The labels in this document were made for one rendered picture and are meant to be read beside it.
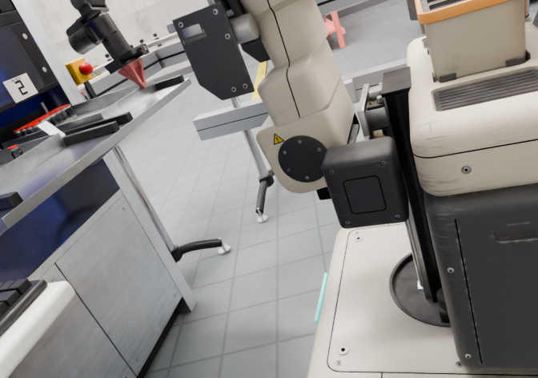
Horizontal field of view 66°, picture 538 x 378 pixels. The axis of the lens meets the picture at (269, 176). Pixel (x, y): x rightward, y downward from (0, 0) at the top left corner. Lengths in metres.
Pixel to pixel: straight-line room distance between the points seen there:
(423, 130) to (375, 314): 0.58
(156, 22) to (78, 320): 7.08
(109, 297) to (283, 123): 0.88
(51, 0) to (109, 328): 7.69
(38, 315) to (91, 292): 0.80
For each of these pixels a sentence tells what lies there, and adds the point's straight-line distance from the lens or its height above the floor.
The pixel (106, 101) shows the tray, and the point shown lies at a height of 0.90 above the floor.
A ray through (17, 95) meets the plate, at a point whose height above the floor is 1.01.
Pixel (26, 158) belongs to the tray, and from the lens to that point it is 0.96.
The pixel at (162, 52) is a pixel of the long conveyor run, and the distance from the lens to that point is 2.11.
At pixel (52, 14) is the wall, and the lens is 8.77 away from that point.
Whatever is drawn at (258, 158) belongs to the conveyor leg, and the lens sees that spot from 2.18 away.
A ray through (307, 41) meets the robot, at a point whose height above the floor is 0.93.
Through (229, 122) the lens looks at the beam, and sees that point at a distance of 2.11.
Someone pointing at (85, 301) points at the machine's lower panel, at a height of 0.42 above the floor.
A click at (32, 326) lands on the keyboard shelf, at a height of 0.80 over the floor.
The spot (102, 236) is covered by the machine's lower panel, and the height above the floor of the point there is 0.53.
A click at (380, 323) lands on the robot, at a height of 0.28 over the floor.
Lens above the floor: 1.05
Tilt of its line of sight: 24 degrees down
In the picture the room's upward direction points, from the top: 21 degrees counter-clockwise
